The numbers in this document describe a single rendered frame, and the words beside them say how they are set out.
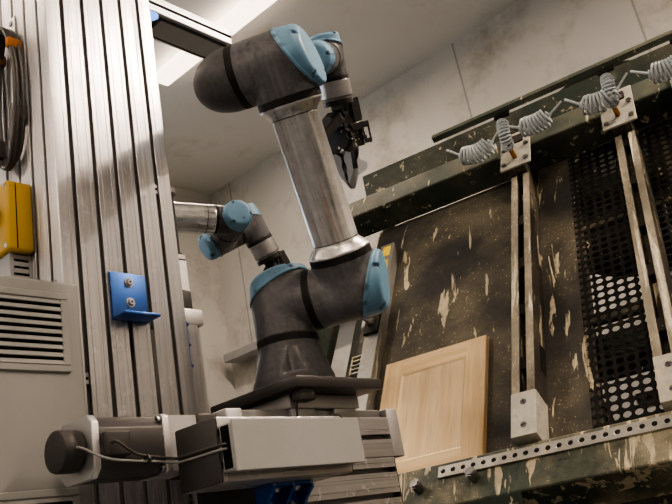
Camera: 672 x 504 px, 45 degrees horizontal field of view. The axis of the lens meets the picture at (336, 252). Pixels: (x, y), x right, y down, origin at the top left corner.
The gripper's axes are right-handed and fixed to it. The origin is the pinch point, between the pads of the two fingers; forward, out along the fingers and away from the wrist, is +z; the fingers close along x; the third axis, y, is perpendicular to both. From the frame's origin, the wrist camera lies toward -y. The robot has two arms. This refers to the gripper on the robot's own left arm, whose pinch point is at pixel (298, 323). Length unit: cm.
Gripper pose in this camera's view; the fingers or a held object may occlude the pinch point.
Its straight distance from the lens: 224.7
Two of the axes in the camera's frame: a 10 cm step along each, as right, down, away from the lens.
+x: -7.1, 3.5, 6.1
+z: 4.7, 8.8, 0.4
